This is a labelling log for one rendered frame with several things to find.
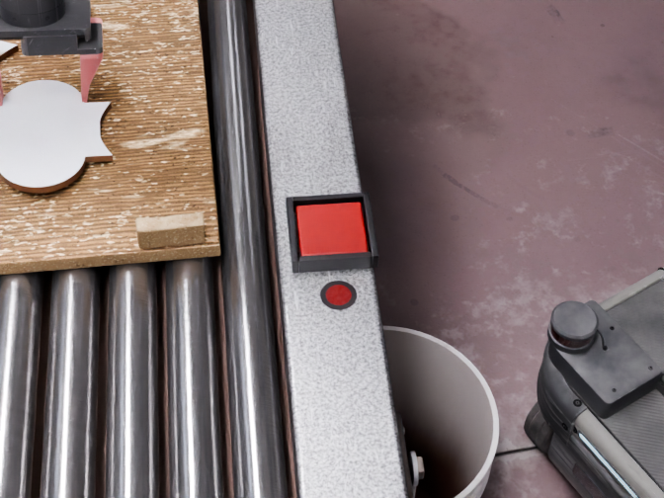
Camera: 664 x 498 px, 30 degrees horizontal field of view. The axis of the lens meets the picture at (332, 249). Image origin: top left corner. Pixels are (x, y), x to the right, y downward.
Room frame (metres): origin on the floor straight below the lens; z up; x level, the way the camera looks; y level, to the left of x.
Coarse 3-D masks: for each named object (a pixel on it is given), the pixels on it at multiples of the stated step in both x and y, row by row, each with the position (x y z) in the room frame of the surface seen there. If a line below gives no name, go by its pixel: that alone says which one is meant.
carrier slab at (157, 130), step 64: (128, 0) 1.01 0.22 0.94; (192, 0) 1.01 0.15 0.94; (0, 64) 0.91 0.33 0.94; (64, 64) 0.91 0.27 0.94; (128, 64) 0.91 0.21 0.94; (192, 64) 0.91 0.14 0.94; (128, 128) 0.82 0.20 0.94; (192, 128) 0.83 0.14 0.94; (0, 192) 0.74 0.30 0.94; (64, 192) 0.74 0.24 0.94; (128, 192) 0.74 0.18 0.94; (192, 192) 0.75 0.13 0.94; (0, 256) 0.66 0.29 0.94; (64, 256) 0.67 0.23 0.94; (128, 256) 0.67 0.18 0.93; (192, 256) 0.68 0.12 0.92
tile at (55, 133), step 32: (32, 96) 0.85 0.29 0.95; (64, 96) 0.85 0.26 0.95; (0, 128) 0.80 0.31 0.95; (32, 128) 0.81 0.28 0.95; (64, 128) 0.81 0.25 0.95; (96, 128) 0.81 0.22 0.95; (0, 160) 0.76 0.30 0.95; (32, 160) 0.76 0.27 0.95; (64, 160) 0.77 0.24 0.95; (96, 160) 0.77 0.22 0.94; (32, 192) 0.73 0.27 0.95
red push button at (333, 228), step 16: (304, 208) 0.74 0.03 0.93; (320, 208) 0.74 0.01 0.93; (336, 208) 0.74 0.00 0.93; (352, 208) 0.74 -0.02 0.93; (304, 224) 0.72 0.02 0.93; (320, 224) 0.72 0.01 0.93; (336, 224) 0.72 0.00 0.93; (352, 224) 0.72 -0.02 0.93; (304, 240) 0.70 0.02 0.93; (320, 240) 0.70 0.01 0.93; (336, 240) 0.70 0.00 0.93; (352, 240) 0.70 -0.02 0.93
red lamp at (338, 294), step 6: (330, 288) 0.66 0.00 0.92; (336, 288) 0.66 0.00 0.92; (342, 288) 0.66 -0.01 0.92; (330, 294) 0.65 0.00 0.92; (336, 294) 0.65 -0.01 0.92; (342, 294) 0.65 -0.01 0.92; (348, 294) 0.65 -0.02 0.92; (330, 300) 0.64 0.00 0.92; (336, 300) 0.64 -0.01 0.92; (342, 300) 0.64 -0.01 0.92; (348, 300) 0.64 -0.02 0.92
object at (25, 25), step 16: (0, 0) 0.85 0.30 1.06; (16, 0) 0.85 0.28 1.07; (32, 0) 0.85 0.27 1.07; (48, 0) 0.85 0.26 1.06; (64, 0) 0.89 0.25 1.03; (80, 0) 0.89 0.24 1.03; (0, 16) 0.86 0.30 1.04; (16, 16) 0.84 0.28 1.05; (32, 16) 0.84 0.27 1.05; (48, 16) 0.85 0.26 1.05; (64, 16) 0.86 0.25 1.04; (80, 16) 0.86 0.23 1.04; (0, 32) 0.83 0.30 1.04; (16, 32) 0.83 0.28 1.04; (32, 32) 0.84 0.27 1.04; (48, 32) 0.84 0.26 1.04; (64, 32) 0.84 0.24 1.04; (80, 32) 0.84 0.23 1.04
